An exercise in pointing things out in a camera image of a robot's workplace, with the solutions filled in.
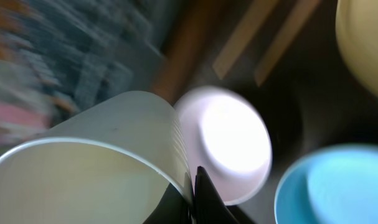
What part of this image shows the grey dishwasher rack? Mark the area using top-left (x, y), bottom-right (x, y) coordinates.
top-left (0, 0), bottom-right (182, 148)

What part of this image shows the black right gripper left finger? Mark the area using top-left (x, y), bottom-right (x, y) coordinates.
top-left (143, 184), bottom-right (192, 224)

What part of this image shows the dark brown serving tray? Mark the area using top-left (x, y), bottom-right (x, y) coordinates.
top-left (191, 0), bottom-right (378, 223)

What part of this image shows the white paper cup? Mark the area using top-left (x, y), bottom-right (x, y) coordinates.
top-left (0, 91), bottom-right (193, 223)

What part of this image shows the light blue bowl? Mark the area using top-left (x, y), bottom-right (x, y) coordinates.
top-left (274, 144), bottom-right (378, 224)

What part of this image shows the wooden chopstick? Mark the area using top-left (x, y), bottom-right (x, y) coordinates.
top-left (212, 0), bottom-right (279, 80)
top-left (254, 0), bottom-right (321, 86)

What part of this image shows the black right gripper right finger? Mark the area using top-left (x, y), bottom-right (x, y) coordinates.
top-left (194, 166), bottom-right (239, 224)

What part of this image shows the yellow round plate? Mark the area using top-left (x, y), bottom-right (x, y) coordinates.
top-left (336, 0), bottom-right (378, 97)

